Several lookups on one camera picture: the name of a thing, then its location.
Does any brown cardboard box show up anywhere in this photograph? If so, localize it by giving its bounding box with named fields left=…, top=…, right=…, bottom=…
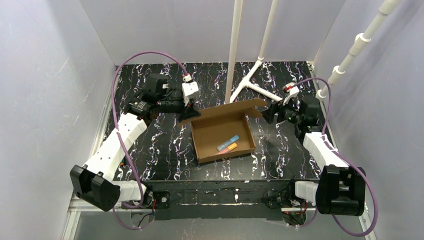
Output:
left=178, top=98, right=267, bottom=164

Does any light blue tube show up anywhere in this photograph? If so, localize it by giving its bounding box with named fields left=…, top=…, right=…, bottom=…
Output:
left=216, top=135, right=239, bottom=152

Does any yellow pink marker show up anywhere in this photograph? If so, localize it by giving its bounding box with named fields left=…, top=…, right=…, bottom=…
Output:
left=216, top=142, right=238, bottom=155

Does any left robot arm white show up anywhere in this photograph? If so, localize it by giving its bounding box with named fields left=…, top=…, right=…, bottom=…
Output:
left=70, top=73, right=201, bottom=212

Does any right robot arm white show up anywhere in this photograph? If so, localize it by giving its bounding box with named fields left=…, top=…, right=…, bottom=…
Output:
left=261, top=96, right=366, bottom=216

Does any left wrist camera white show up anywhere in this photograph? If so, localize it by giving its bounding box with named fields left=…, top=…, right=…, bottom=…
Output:
left=181, top=73, right=200, bottom=99

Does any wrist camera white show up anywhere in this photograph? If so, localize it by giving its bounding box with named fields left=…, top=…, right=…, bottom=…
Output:
left=181, top=73, right=200, bottom=99
left=282, top=82, right=300, bottom=106

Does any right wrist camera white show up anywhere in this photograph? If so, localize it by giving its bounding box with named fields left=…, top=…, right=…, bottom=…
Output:
left=282, top=82, right=300, bottom=106

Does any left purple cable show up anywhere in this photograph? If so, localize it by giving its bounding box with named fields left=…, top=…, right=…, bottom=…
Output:
left=110, top=50, right=193, bottom=231

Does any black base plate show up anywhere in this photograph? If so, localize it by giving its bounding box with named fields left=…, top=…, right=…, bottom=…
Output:
left=146, top=179, right=315, bottom=221

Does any white PVC pipe frame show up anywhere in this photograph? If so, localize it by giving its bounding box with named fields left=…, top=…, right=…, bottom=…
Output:
left=223, top=0, right=402, bottom=104

